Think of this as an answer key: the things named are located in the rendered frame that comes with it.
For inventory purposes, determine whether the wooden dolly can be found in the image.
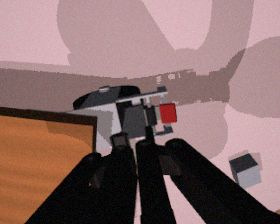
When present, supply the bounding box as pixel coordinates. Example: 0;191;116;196
0;85;177;224

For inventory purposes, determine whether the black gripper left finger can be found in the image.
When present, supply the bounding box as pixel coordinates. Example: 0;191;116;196
24;107;138;224

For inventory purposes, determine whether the small grey cube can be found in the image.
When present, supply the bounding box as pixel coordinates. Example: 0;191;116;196
229;153;262;189

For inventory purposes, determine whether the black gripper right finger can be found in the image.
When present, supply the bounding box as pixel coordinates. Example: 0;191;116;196
133;105;280;224

